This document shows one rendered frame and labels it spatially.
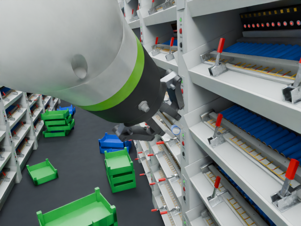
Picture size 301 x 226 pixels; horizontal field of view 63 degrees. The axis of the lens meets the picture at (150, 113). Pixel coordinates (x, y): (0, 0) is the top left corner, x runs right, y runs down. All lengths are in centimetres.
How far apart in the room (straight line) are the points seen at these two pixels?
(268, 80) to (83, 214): 106
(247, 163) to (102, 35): 52
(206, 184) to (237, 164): 28
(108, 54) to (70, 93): 4
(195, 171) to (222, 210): 20
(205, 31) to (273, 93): 39
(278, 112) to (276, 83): 8
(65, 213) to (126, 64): 119
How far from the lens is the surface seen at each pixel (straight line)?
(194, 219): 106
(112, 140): 284
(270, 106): 47
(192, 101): 83
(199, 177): 93
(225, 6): 61
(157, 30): 148
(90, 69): 17
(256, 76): 57
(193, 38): 80
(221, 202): 82
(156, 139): 162
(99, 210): 133
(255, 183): 58
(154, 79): 26
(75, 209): 136
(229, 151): 68
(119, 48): 19
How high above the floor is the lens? 122
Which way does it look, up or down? 18 degrees down
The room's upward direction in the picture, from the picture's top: 4 degrees counter-clockwise
